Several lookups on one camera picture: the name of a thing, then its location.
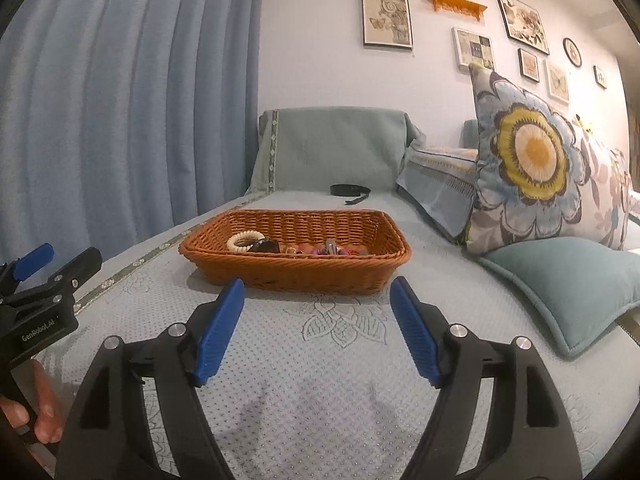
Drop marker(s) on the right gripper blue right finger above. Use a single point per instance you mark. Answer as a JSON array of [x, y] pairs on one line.
[[528, 434]]

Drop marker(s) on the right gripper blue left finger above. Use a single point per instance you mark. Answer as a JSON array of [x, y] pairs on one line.
[[107, 433]]

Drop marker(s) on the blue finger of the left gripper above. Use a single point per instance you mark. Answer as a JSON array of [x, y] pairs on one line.
[[19, 270], [71, 276]]

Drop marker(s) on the black watch band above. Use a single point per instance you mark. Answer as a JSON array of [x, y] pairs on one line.
[[265, 245]]

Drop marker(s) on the pink star hair clip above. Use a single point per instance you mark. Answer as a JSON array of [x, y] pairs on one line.
[[295, 250]]

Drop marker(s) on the silver hair clip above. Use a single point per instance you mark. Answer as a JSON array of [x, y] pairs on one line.
[[331, 247]]

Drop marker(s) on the teal cushion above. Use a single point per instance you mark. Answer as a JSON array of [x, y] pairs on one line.
[[578, 287]]

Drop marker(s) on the blue curtain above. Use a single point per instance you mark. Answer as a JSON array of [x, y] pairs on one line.
[[121, 119]]

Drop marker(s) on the orange wicker basket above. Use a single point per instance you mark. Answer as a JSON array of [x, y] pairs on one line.
[[372, 249]]

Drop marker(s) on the floral flower pillow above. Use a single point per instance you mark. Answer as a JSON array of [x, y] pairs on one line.
[[540, 175]]

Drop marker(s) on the blue patterned pillow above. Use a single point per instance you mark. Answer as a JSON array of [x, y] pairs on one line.
[[441, 181]]

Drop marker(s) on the teal headboard cover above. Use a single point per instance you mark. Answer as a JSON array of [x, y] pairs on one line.
[[311, 148]]

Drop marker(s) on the butterfly small framed picture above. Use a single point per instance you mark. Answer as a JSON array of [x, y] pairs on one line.
[[557, 82]]

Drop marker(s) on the white framed patchwork picture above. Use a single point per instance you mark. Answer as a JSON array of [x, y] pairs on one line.
[[473, 48]]

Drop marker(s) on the floral framed picture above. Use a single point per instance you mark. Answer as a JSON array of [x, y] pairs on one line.
[[523, 24]]

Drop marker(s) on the tiny square wall frame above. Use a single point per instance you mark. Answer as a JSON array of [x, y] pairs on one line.
[[599, 76]]

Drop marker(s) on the orange wall shelf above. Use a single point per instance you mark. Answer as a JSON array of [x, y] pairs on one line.
[[464, 7]]

